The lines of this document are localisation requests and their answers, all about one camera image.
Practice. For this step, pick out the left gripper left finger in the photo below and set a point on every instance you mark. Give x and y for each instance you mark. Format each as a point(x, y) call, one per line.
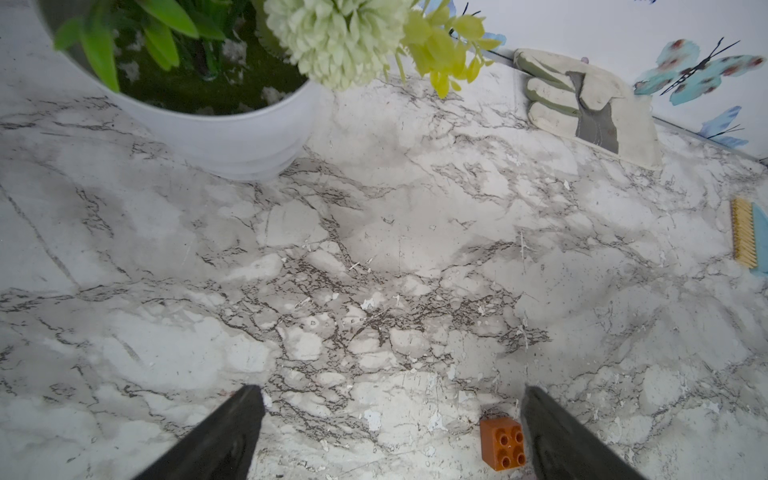
point(221, 447)

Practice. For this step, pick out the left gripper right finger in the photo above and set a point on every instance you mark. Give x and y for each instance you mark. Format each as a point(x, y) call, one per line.
point(560, 447)

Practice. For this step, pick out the orange lego brick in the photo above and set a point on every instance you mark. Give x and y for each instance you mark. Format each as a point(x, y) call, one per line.
point(502, 443)

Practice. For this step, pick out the blue hand brush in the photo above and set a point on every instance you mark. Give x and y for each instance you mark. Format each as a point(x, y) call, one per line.
point(749, 233)

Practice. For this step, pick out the potted plant white pot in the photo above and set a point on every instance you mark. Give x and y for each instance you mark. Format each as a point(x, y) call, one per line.
point(232, 86)

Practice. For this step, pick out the work glove beige grey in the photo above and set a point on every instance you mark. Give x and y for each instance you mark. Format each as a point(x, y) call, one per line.
point(577, 101)

